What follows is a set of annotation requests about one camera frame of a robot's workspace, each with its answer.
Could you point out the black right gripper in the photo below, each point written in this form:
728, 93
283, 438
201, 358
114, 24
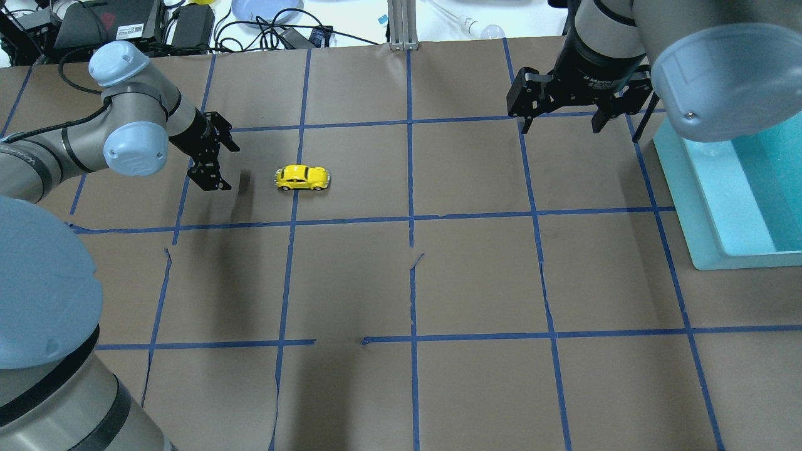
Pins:
594, 70

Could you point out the teal plastic bin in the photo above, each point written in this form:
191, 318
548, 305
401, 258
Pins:
738, 201

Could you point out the black power adapter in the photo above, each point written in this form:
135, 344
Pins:
317, 37

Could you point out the light blue plate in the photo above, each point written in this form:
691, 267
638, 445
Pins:
247, 12

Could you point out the yellow beetle toy car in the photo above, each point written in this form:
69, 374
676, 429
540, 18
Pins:
302, 177

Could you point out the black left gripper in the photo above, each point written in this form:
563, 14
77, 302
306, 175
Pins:
198, 134

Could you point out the black power brick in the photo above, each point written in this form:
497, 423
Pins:
192, 30

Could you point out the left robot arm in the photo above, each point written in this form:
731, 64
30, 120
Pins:
57, 394

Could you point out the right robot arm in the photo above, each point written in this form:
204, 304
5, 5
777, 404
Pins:
722, 69

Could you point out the clear light bulb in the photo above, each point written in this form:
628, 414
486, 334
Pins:
478, 29

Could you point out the aluminium frame post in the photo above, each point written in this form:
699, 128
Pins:
402, 25

